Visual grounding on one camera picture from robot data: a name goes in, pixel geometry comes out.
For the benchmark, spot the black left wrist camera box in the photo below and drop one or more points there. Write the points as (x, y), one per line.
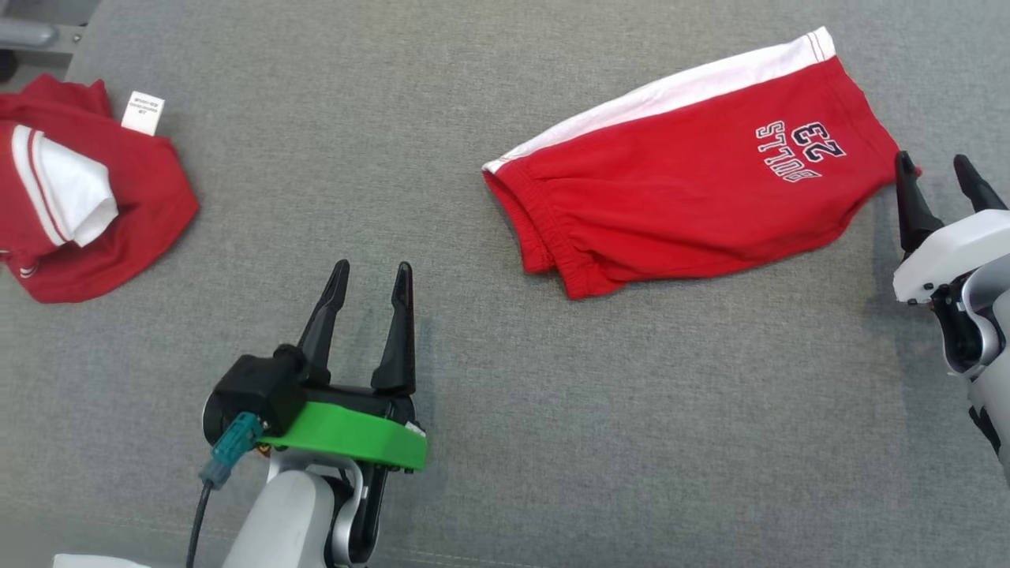
(252, 386)

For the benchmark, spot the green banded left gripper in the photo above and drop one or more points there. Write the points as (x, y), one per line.
(355, 434)

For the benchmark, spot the red shirt with white sleeves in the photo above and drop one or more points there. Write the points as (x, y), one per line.
(134, 213)

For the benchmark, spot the grey metal frame post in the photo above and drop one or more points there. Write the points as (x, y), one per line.
(28, 33)

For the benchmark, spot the grey fabric sofa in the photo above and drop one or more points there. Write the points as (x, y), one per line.
(505, 410)

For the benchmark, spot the red shorts with white stripe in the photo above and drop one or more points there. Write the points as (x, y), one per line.
(671, 189)

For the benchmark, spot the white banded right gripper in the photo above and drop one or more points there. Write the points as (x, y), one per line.
(955, 252)

